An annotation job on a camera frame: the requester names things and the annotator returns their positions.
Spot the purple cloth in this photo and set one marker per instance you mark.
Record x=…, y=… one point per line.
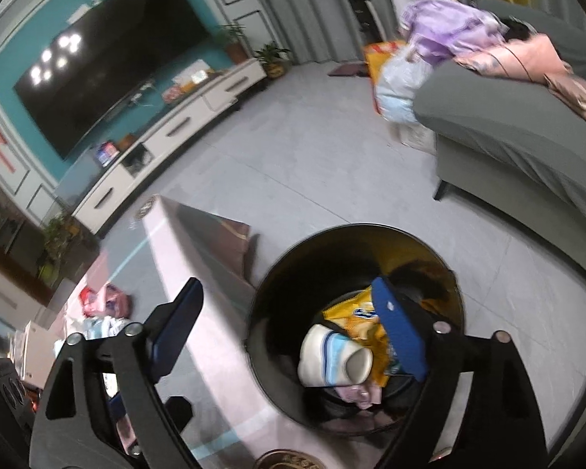
x=444, y=29

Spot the leafy green floor plant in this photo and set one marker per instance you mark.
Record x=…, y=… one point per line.
x=58, y=249

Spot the pink cloth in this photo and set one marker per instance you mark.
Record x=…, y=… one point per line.
x=522, y=58

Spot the red snack packet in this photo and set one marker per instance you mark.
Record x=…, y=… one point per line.
x=100, y=300

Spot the coffee table with pink cloth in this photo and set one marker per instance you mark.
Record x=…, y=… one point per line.
x=215, y=312

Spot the black flat television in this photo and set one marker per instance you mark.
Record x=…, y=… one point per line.
x=112, y=58

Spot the white tall appliance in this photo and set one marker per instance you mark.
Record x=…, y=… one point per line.
x=398, y=2

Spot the grey curtain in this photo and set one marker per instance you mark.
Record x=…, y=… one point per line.
x=317, y=5

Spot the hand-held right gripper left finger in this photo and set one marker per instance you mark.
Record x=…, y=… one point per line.
x=176, y=325

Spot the brown floor mat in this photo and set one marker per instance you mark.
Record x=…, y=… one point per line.
x=346, y=69

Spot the small red box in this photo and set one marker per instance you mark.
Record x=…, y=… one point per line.
x=172, y=92

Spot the white television cabinet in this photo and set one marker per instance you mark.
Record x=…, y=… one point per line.
x=176, y=127

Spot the grey sofa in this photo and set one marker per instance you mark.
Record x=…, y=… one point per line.
x=493, y=122

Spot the dark cloth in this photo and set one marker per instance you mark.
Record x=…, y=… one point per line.
x=517, y=29

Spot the black round trash bin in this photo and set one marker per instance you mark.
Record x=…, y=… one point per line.
x=283, y=278

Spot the white plastic bag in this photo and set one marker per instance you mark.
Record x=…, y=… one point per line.
x=400, y=83

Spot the pink crumpled wrapper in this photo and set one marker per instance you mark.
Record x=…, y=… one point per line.
x=351, y=393

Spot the light blue packet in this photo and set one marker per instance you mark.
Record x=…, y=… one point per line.
x=102, y=327

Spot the yellow snack bag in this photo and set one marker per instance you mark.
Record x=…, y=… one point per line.
x=356, y=315

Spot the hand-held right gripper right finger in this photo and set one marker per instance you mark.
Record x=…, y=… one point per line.
x=400, y=332

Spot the gold round tin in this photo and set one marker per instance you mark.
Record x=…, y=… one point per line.
x=288, y=460

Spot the white paper cup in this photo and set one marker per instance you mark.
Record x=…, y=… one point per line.
x=322, y=351

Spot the yellow shopping bag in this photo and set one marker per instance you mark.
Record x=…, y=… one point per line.
x=378, y=56

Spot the dark wooden cabinet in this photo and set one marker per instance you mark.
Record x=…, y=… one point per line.
x=10, y=239

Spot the brown folded cloth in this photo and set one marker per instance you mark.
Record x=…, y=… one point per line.
x=581, y=100

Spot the white flat box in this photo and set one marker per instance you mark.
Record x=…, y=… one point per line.
x=190, y=73

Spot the black stand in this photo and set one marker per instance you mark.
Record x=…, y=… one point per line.
x=364, y=14

